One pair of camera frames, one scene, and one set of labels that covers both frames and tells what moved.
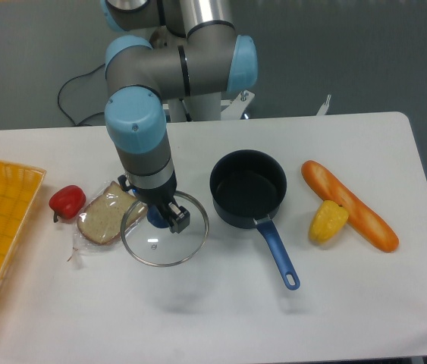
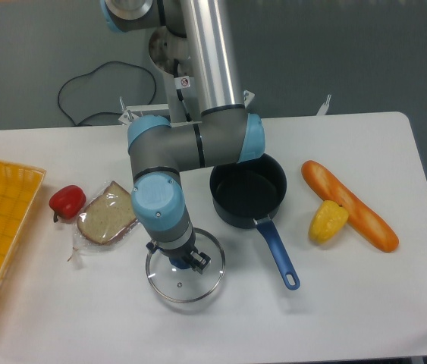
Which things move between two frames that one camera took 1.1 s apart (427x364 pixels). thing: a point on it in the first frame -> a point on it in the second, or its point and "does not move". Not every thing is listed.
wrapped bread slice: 105,218 does not move
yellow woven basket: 2,197 does not move
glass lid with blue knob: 147,235 -> 173,283
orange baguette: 360,217 does not move
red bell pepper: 67,202 does not move
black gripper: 180,218 -> 200,260
